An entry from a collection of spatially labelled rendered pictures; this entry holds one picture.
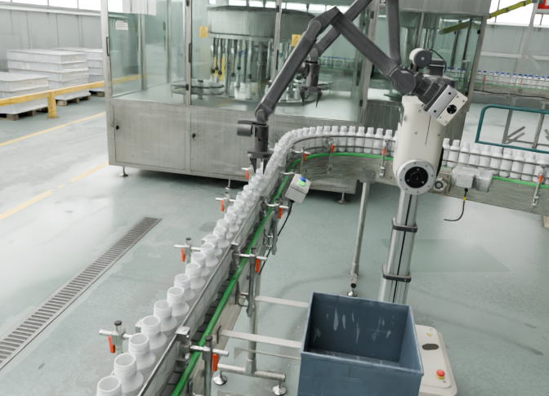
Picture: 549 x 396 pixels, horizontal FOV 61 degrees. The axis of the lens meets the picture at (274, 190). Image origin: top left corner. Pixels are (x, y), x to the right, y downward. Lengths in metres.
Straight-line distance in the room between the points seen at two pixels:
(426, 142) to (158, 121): 3.72
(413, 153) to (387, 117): 4.75
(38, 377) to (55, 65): 8.20
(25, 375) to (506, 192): 2.82
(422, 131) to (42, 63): 9.20
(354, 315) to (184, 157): 3.94
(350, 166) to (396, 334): 1.73
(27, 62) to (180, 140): 5.99
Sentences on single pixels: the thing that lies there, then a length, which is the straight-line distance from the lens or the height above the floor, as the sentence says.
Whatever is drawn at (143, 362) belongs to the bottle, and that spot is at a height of 1.13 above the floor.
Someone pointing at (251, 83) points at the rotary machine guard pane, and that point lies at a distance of 4.92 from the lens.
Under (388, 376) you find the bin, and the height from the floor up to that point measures 0.92.
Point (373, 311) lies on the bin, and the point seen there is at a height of 0.91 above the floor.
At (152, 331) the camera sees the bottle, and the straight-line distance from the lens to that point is 1.00.
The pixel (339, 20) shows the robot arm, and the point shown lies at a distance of 1.81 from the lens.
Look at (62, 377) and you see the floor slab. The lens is 2.76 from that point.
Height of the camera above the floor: 1.74
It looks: 19 degrees down
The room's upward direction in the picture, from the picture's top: 4 degrees clockwise
